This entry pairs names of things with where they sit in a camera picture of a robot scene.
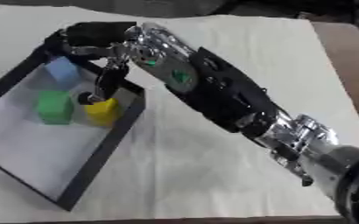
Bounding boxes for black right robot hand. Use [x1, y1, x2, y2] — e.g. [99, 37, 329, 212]
[41, 21, 140, 105]

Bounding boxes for black box with white inside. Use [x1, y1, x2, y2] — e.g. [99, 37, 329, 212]
[0, 43, 148, 212]

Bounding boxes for light blue block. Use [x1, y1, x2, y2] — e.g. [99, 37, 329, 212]
[43, 56, 83, 89]

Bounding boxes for yellow block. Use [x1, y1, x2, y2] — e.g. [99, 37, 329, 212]
[82, 97, 122, 127]

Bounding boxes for green block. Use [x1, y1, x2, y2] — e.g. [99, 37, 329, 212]
[35, 89, 77, 126]

